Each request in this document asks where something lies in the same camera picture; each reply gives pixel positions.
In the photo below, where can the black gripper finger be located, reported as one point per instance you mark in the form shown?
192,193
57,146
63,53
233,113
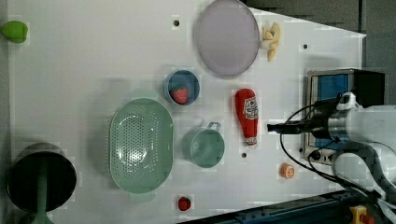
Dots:
283,128

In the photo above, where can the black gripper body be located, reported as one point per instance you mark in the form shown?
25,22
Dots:
317,122

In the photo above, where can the red ketchup bottle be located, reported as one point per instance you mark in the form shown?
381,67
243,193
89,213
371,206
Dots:
247,111

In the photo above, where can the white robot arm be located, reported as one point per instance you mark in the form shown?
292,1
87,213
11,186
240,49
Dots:
365,161

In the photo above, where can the green oval strainer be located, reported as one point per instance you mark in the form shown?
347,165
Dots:
141,142

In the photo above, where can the silver black toaster oven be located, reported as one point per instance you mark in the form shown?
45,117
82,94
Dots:
324,90

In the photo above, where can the orange slice toy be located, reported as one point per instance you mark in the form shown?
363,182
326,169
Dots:
287,171

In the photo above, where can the yellow red emergency button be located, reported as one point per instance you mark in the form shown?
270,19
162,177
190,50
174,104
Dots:
360,216

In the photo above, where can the lilac round plate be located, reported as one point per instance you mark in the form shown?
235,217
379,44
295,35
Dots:
228,37

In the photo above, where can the strawberry toy in bowl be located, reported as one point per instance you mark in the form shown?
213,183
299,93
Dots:
179,95

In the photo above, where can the small blue bowl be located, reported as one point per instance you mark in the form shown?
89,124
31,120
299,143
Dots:
182,78

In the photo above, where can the black round pot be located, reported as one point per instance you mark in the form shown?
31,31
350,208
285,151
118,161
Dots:
22,182

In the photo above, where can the green ladle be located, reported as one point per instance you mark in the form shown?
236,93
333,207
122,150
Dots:
40,193

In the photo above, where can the green pepper toy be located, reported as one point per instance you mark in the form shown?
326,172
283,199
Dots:
15,31

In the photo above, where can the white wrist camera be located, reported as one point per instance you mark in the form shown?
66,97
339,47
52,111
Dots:
346,101

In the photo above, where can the green cup with handle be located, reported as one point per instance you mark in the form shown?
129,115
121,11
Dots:
204,147

